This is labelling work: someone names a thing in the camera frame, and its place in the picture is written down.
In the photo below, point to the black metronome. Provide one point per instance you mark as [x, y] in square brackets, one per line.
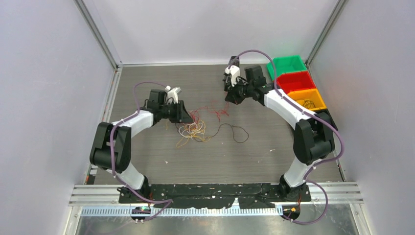
[233, 61]

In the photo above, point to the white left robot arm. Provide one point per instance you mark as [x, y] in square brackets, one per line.
[112, 144]

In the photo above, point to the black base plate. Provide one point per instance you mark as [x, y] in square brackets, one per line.
[219, 196]

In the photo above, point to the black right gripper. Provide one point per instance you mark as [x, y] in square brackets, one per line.
[232, 96]

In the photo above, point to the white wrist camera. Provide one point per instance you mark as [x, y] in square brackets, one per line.
[172, 94]
[231, 74]

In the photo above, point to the red plastic bin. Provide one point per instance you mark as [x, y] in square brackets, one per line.
[295, 81]

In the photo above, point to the green plastic bin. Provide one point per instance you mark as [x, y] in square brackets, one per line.
[286, 64]

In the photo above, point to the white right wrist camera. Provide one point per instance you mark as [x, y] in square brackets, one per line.
[231, 74]

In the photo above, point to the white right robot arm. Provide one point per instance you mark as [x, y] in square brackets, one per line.
[313, 133]

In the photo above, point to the yellow plastic bin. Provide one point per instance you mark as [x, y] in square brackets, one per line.
[310, 99]

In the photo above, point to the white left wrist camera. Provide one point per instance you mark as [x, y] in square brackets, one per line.
[172, 94]

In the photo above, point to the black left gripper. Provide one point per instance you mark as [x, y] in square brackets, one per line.
[181, 115]

